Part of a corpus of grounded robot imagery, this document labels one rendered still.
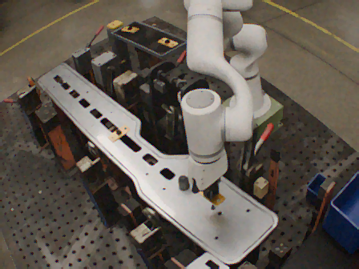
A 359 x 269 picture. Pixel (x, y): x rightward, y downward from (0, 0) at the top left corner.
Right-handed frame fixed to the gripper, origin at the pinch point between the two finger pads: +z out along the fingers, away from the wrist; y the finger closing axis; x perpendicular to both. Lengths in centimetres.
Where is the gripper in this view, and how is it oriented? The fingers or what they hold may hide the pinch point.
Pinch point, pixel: (211, 189)
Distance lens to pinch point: 111.7
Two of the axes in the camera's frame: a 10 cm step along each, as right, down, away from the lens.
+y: -7.4, 5.4, -4.0
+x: 6.6, 4.7, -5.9
